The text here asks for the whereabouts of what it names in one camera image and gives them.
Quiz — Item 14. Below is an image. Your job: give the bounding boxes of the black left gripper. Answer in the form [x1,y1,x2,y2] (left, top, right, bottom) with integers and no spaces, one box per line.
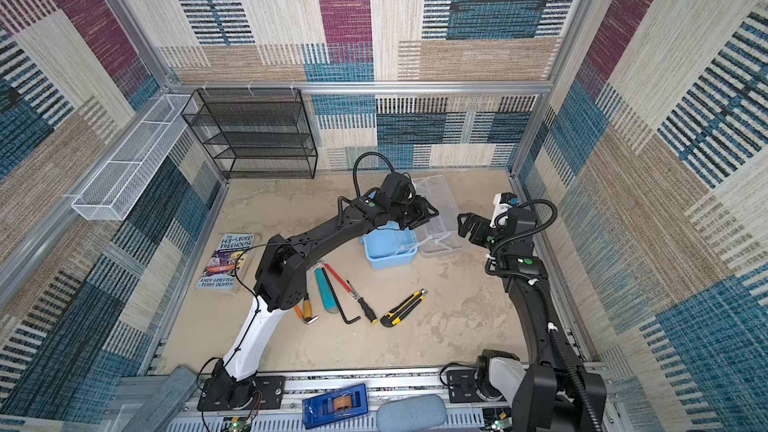
[387,196,440,231]

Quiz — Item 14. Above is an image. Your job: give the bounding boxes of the clear tool box tray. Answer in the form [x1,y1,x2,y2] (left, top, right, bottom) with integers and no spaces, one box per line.
[413,175,465,258]

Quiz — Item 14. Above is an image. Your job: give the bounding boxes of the blue plastic tool box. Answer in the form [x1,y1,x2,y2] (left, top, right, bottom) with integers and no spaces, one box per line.
[360,221,419,270]

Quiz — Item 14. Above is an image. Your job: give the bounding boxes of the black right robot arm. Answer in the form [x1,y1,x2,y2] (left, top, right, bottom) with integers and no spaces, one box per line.
[457,199,607,431]

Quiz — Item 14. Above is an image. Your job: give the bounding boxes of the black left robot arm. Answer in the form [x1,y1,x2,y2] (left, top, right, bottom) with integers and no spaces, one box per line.
[197,188,439,412]

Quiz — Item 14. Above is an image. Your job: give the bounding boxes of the red hex key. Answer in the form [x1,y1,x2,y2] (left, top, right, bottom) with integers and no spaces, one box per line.
[323,261,360,300]

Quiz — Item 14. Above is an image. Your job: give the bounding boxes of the yellow black utility knife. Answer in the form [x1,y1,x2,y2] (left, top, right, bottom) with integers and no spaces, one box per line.
[379,289,428,328]

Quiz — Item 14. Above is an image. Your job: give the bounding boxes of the teal utility knife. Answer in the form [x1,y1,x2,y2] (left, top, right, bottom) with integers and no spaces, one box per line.
[315,268,338,314]

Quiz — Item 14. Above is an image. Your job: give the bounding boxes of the black hex key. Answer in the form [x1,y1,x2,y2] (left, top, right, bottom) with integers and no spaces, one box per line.
[321,267,361,325]

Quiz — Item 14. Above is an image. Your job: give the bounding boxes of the colourful paperback book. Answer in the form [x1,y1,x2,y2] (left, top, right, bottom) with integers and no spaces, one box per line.
[195,233,259,294]

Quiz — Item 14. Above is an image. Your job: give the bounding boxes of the grey foam pad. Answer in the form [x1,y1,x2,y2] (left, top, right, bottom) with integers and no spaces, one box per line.
[376,394,447,432]

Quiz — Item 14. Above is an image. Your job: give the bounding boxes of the blue tape dispenser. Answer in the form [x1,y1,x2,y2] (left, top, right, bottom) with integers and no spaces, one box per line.
[302,384,369,430]

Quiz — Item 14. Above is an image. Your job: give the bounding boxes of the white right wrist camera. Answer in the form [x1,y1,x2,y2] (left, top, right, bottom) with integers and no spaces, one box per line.
[491,192,518,228]

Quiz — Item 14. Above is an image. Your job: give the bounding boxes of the black handled screwdriver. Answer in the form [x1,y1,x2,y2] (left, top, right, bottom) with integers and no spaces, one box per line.
[347,281,378,324]

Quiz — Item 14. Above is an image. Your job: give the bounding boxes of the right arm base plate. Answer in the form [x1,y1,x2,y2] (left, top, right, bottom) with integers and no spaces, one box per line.
[443,368,507,403]

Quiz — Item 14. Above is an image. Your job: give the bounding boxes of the black wire mesh shelf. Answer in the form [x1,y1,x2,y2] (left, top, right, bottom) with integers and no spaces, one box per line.
[181,88,318,180]

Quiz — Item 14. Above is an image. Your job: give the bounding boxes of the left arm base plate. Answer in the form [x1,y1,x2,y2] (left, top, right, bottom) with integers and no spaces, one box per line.
[197,373,286,412]

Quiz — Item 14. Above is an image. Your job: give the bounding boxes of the white wire mesh basket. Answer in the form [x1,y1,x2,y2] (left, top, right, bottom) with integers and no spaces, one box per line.
[72,94,189,221]

